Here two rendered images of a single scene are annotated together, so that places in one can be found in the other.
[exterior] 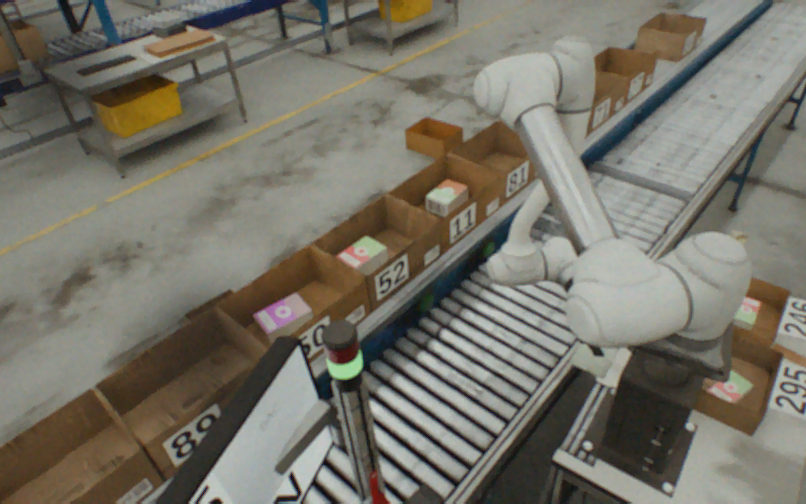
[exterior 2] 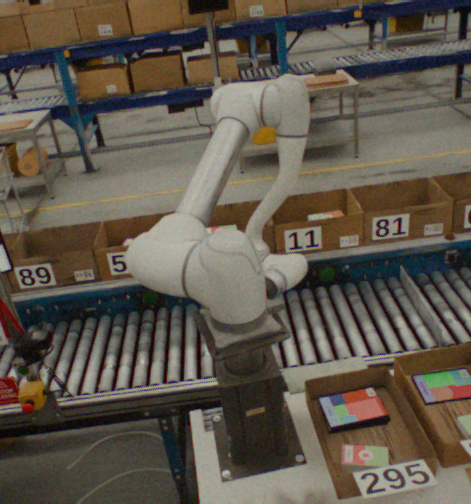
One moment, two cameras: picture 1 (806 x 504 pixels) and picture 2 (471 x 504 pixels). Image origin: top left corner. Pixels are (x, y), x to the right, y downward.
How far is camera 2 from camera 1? 1.52 m
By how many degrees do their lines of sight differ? 39
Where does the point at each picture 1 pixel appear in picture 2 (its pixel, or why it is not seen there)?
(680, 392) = (227, 376)
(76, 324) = not seen: hidden behind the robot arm
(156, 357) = (60, 235)
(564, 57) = (272, 88)
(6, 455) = not seen: outside the picture
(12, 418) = not seen: hidden behind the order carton
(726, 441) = (314, 487)
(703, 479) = (259, 491)
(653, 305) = (155, 257)
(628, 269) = (163, 230)
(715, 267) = (203, 248)
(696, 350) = (216, 329)
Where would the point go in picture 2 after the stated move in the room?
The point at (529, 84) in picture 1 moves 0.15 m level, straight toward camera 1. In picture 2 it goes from (228, 101) to (186, 113)
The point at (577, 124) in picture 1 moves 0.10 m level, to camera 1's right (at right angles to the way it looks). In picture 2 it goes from (283, 147) to (309, 151)
